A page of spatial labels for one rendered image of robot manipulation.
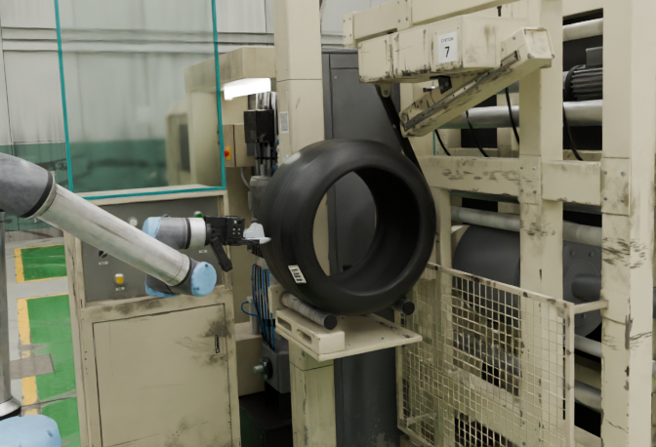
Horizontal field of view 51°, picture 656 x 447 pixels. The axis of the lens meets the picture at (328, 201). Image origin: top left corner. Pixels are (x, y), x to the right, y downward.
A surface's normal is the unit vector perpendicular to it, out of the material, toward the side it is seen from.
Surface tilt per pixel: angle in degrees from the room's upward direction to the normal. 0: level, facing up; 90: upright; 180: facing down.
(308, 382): 90
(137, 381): 90
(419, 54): 90
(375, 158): 79
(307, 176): 60
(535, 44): 72
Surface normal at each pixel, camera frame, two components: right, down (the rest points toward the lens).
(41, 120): 0.43, 0.08
